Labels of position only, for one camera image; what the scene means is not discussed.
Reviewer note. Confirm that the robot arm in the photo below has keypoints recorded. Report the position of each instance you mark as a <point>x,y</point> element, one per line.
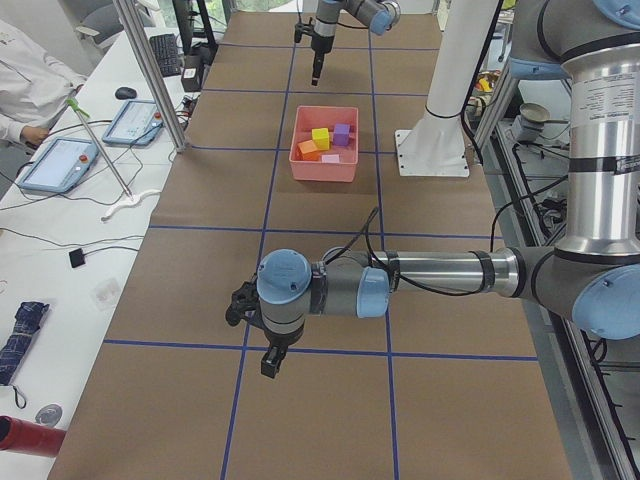
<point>590,276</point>
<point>376,16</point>

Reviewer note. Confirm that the pink plastic bin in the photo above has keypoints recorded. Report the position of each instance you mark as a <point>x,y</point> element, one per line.
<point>309,117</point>

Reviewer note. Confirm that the orange foam cube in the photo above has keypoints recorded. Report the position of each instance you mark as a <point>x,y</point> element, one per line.
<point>308,151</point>

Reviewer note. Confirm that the blue teach pendant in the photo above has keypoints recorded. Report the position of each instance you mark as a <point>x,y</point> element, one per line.
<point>137,123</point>
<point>60,166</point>

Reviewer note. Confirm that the round metal disc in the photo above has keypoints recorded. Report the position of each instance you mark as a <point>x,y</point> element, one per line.
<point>49,415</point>

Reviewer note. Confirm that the black keyboard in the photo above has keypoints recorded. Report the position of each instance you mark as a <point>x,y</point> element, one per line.
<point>165,51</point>

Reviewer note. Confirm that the person in white shirt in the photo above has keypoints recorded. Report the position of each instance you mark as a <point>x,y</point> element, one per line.
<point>35,87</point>

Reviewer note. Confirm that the yellow foam cube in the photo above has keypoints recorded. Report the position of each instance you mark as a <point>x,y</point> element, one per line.
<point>321,138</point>

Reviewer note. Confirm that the metal rod with green tip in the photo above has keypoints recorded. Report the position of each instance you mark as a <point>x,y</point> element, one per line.
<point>83,118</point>

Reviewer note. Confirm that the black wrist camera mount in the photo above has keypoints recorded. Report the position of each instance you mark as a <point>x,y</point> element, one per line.
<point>245,305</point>

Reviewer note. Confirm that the pink foam cube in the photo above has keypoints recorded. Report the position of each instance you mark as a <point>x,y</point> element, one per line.
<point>330,158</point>

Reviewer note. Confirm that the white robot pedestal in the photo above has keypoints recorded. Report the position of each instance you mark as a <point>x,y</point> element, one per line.
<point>435,146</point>

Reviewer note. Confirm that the black box with label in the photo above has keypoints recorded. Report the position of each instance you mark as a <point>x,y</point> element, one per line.
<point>192,73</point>

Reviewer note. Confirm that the purple foam cube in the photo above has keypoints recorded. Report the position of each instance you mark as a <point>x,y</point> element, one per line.
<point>341,134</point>

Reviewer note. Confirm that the near blue teach pendant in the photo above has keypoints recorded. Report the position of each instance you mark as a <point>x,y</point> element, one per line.
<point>60,166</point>

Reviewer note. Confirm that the aluminium frame post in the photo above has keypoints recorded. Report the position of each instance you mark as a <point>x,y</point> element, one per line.
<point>135,31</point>

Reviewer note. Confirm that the small black square device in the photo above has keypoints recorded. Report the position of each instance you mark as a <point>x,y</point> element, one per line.
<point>77,257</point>

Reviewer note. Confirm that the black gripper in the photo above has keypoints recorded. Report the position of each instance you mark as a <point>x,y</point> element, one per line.
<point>278,344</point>
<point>319,49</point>

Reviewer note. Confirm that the far blue teach pendant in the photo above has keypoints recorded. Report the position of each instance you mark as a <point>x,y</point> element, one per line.
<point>137,123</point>

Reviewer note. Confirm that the black computer mouse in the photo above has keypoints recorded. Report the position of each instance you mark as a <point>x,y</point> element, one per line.
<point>125,93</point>

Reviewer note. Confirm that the folded blue umbrella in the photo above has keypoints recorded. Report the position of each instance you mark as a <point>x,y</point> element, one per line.
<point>28,320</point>

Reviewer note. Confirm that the red cylinder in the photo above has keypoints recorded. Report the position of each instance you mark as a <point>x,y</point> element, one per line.
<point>20,436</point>

